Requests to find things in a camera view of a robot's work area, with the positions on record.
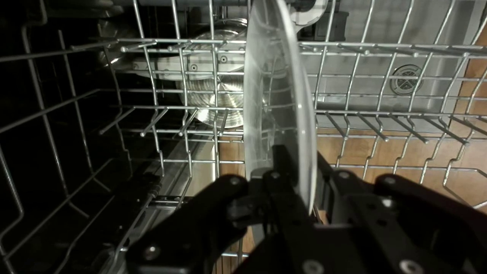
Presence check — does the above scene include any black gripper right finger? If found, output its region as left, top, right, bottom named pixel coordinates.
left=318, top=160, right=487, bottom=274

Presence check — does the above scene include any white wire dishwasher rack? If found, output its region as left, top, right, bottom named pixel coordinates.
left=0, top=0, right=486, bottom=274

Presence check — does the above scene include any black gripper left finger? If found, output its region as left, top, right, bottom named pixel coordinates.
left=125, top=145, right=296, bottom=274

